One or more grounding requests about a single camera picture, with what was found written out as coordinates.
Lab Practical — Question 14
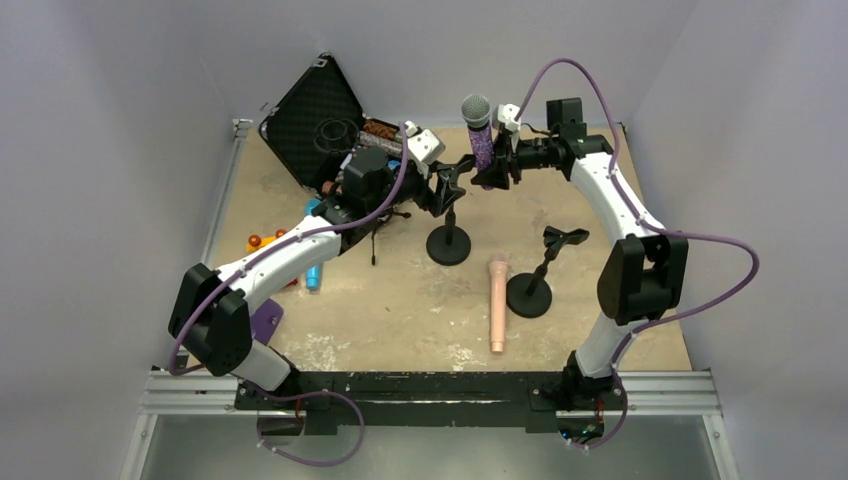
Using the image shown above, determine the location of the black round-base mic stand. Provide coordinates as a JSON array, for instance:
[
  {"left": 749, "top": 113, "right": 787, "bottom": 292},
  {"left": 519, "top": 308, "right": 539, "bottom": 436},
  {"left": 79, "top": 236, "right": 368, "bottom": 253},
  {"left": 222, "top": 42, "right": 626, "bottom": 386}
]
[{"left": 425, "top": 153, "right": 477, "bottom": 268}]

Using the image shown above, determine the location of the purple glitter microphone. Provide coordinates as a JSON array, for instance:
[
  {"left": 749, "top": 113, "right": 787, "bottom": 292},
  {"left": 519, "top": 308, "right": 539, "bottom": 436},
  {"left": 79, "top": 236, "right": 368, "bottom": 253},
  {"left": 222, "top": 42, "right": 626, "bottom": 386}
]
[{"left": 461, "top": 93, "right": 495, "bottom": 172}]

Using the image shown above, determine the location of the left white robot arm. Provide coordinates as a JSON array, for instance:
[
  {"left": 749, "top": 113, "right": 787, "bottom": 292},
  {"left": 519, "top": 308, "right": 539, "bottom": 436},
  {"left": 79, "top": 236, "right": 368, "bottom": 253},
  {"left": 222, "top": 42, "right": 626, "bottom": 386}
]
[{"left": 168, "top": 147, "right": 473, "bottom": 391}]

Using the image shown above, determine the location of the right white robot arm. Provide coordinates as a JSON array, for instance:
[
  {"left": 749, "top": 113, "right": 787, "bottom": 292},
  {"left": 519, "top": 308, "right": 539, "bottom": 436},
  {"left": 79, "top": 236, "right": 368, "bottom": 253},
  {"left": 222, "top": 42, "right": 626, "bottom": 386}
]
[{"left": 471, "top": 98, "right": 688, "bottom": 410}]

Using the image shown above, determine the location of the black tripod mic stand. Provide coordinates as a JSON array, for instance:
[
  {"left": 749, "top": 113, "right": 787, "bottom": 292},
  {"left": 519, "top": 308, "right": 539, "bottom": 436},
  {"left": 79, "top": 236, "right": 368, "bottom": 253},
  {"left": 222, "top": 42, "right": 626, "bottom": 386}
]
[{"left": 340, "top": 207, "right": 412, "bottom": 266}]

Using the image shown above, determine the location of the pink microphone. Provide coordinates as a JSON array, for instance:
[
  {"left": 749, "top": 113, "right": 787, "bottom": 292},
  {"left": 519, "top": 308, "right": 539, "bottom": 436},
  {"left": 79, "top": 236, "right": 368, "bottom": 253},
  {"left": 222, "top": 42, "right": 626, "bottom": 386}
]
[{"left": 488, "top": 255, "right": 509, "bottom": 354}]

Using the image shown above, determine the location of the black poker chip case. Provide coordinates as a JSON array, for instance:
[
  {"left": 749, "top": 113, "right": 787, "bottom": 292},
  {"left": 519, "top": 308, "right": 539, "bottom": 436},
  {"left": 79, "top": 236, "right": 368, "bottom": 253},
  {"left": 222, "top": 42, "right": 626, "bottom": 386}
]
[{"left": 259, "top": 53, "right": 402, "bottom": 205}]

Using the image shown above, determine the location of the blue microphone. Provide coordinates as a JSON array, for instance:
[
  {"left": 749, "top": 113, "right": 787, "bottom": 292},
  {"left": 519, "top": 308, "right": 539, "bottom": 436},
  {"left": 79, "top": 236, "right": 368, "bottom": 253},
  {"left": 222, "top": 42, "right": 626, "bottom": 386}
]
[{"left": 304, "top": 199, "right": 323, "bottom": 293}]

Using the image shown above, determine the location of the orange toy vehicle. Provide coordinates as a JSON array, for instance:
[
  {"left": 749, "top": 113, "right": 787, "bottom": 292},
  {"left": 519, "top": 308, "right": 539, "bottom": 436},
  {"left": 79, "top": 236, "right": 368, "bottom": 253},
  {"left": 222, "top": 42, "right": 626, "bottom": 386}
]
[{"left": 246, "top": 229, "right": 287, "bottom": 254}]

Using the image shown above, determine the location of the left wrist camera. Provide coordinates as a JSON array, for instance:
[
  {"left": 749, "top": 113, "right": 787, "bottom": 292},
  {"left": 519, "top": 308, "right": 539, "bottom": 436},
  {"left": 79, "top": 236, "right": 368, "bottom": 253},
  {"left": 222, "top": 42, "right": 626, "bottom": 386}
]
[{"left": 401, "top": 121, "right": 445, "bottom": 178}]

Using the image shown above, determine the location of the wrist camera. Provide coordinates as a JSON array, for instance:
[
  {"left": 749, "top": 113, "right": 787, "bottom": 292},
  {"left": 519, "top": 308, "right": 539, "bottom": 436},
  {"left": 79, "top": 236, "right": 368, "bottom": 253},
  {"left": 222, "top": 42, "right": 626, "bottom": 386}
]
[
  {"left": 495, "top": 104, "right": 522, "bottom": 152},
  {"left": 401, "top": 121, "right": 445, "bottom": 178}
]

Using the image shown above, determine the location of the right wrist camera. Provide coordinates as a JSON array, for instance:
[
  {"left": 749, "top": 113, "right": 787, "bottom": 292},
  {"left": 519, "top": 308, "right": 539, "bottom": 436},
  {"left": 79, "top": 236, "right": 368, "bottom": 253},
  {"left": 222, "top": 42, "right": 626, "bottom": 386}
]
[{"left": 495, "top": 104, "right": 522, "bottom": 152}]

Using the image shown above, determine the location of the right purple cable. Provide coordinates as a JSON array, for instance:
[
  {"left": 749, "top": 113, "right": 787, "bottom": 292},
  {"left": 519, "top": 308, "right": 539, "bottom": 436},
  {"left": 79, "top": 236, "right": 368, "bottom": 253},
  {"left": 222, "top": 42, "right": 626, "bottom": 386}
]
[{"left": 513, "top": 58, "right": 762, "bottom": 372}]

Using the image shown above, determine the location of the left side aluminium rail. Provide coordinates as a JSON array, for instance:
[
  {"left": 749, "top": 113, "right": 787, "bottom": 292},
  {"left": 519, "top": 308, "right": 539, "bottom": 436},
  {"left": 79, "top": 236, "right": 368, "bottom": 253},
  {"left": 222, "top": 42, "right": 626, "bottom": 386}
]
[{"left": 173, "top": 117, "right": 254, "bottom": 359}]

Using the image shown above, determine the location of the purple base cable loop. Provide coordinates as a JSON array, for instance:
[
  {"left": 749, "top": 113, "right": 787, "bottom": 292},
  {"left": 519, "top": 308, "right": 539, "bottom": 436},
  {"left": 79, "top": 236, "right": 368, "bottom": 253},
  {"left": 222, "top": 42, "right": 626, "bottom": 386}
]
[{"left": 255, "top": 390, "right": 367, "bottom": 469}]

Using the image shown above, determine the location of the aluminium frame rail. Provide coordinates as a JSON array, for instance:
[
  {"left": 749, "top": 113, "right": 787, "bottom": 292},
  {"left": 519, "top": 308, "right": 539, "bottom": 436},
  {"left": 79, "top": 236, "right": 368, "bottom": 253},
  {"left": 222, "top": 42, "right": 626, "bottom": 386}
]
[{"left": 140, "top": 371, "right": 721, "bottom": 417}]

